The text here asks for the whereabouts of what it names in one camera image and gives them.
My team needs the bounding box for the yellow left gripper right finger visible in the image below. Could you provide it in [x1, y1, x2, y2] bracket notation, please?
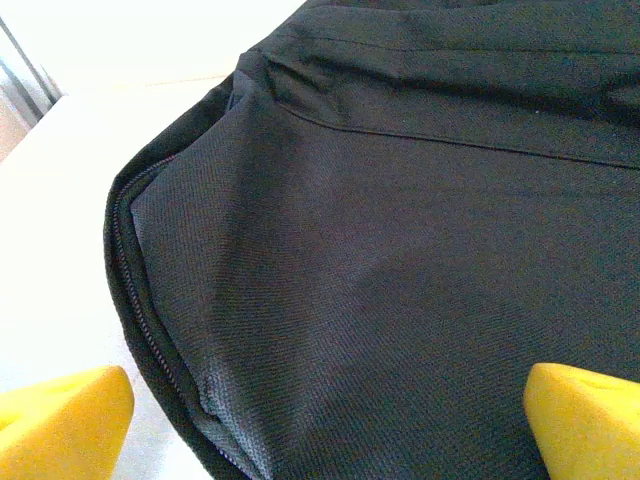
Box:
[521, 362, 640, 480]

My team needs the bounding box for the black student backpack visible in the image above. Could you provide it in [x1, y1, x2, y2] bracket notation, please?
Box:
[104, 0, 640, 480]

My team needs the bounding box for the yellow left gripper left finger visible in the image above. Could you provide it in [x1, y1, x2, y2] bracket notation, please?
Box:
[0, 365, 136, 480]

